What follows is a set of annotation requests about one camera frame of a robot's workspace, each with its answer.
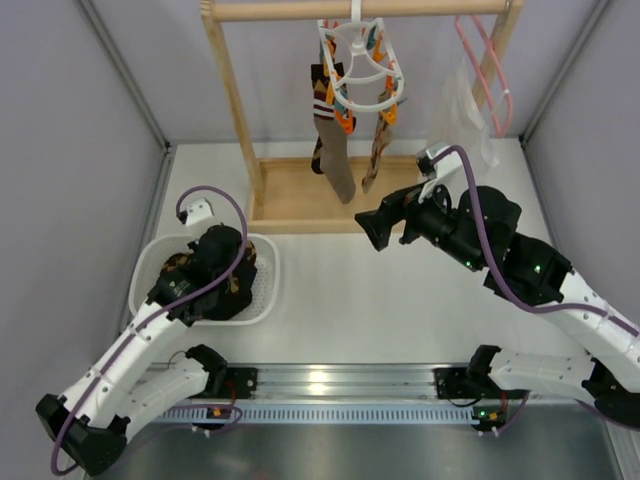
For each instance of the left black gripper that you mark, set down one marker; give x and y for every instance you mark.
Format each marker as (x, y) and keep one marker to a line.
(220, 282)

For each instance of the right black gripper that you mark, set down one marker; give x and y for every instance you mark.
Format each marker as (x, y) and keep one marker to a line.
(409, 220)

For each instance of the beige orange argyle sock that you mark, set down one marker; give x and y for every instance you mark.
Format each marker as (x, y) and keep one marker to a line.
(383, 137)

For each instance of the white clip sock hanger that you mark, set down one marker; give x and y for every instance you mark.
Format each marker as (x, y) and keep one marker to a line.
(354, 55)

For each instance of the black yellow checkered sock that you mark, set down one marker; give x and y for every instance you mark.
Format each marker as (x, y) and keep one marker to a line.
(180, 270)

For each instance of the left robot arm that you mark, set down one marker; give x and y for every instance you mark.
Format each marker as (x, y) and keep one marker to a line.
(94, 420)

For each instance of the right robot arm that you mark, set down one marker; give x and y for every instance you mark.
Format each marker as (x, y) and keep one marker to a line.
(481, 234)

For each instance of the dark socks in basket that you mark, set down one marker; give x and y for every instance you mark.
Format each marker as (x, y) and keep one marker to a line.
(216, 304)

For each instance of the pink clothes hanger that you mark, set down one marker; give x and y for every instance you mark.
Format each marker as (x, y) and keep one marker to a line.
(501, 109)

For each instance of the white perforated plastic basket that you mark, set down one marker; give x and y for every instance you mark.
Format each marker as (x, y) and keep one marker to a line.
(264, 289)

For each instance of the wooden clothes rack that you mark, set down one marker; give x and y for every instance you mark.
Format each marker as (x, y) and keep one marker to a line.
(284, 199)

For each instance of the clear plastic bag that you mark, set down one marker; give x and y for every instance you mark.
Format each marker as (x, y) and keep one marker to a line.
(457, 120)

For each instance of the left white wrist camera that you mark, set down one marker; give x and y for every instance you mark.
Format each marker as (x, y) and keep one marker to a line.
(197, 216)

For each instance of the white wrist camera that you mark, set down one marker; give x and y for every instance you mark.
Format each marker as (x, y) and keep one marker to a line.
(197, 216)
(432, 175)

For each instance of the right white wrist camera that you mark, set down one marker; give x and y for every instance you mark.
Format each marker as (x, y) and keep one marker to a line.
(432, 175)

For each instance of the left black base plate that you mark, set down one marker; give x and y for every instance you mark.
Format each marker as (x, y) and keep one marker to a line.
(239, 383)

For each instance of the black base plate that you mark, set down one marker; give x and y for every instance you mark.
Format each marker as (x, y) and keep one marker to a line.
(453, 384)
(239, 383)

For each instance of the aluminium mounting rail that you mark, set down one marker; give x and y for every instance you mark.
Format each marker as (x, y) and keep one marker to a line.
(343, 394)

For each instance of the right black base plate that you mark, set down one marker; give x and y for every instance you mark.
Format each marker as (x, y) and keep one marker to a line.
(453, 384)

